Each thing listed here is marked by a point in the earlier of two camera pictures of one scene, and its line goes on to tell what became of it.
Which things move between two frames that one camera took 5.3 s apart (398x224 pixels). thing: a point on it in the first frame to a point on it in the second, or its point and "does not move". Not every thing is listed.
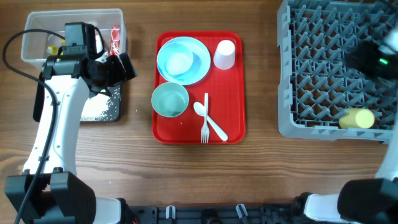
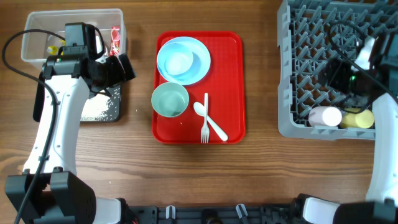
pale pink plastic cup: (224, 55) to (324, 116)
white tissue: (99, 43) does not move
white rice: (95, 107) does not move
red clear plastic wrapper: (115, 40) does not move
